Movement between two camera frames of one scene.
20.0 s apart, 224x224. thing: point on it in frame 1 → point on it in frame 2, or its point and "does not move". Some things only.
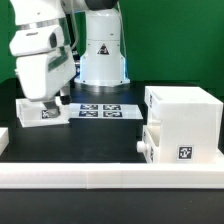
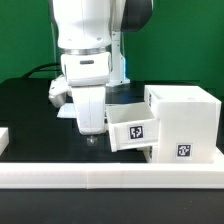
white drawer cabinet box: (184, 125) does not move
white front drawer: (151, 146) does not move
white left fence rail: (4, 139) does not move
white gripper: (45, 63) → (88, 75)
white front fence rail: (113, 175) does not move
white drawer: (31, 113) → (131, 125)
